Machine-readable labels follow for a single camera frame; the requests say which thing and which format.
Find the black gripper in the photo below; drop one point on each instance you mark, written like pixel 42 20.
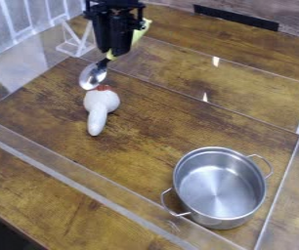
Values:
pixel 126 13

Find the green handled metal spoon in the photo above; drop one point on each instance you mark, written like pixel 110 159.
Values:
pixel 94 72

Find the white toy mushroom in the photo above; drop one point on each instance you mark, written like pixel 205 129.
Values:
pixel 101 100

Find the stainless steel pot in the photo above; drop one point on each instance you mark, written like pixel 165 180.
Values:
pixel 219 187

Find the clear acrylic triangle bracket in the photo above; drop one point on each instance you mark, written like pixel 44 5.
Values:
pixel 76 45

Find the black strip on wall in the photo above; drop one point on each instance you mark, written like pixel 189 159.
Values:
pixel 229 16

